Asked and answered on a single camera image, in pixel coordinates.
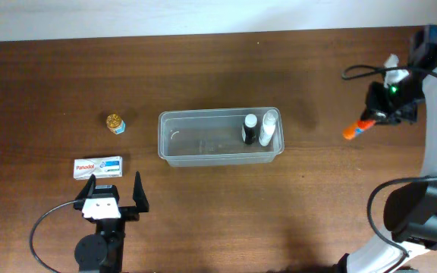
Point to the white translucent bottle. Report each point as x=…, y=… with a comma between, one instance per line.
x=268, y=127

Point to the black bottle white cap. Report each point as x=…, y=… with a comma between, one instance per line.
x=249, y=129

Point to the white Panadol box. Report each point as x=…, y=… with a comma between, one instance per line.
x=106, y=167

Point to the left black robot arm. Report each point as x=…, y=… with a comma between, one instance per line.
x=103, y=250

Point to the clear plastic container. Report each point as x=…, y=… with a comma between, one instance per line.
x=209, y=137

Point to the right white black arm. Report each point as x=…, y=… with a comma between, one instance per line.
x=401, y=212

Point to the gold lid small jar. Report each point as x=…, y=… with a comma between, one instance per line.
x=115, y=124

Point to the orange tube white cap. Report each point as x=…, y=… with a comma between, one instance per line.
x=357, y=128

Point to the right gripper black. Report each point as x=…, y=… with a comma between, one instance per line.
x=374, y=111

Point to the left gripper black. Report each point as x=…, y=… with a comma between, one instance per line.
x=132, y=213

